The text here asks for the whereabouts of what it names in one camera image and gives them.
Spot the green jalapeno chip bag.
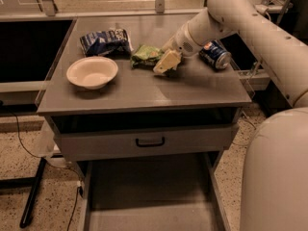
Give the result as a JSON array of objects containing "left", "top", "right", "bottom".
[{"left": 131, "top": 44, "right": 164, "bottom": 67}]

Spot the white paper bowl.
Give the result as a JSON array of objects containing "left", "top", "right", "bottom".
[{"left": 66, "top": 57, "right": 118, "bottom": 90}]

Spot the open grey middle drawer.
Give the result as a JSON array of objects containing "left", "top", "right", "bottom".
[{"left": 77, "top": 153, "right": 231, "bottom": 231}]

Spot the metal frame rail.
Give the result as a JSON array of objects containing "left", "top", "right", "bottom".
[{"left": 0, "top": 4, "right": 294, "bottom": 23}]

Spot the blue soda can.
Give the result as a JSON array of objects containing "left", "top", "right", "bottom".
[{"left": 199, "top": 40, "right": 231, "bottom": 70}]

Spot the white power strip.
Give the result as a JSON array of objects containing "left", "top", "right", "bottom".
[{"left": 250, "top": 0, "right": 281, "bottom": 14}]

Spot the blue chip bag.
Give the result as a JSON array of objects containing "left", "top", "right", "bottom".
[{"left": 80, "top": 29, "right": 133, "bottom": 57}]

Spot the grey top drawer front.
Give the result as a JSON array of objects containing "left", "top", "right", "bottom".
[{"left": 54, "top": 123, "right": 239, "bottom": 162}]

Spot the black floor cable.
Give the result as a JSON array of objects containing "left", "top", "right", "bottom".
[{"left": 11, "top": 113, "right": 84, "bottom": 231}]

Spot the black metal table leg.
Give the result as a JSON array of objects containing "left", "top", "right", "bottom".
[{"left": 0, "top": 158, "right": 47, "bottom": 229}]

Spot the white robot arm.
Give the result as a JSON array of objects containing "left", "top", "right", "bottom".
[{"left": 163, "top": 0, "right": 308, "bottom": 231}]

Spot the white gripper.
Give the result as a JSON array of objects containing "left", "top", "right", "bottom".
[{"left": 153, "top": 22, "right": 202, "bottom": 74}]

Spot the grey drawer cabinet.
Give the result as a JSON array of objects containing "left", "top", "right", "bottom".
[{"left": 36, "top": 13, "right": 252, "bottom": 231}]

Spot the black drawer handle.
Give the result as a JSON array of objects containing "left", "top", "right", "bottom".
[{"left": 135, "top": 137, "right": 166, "bottom": 148}]

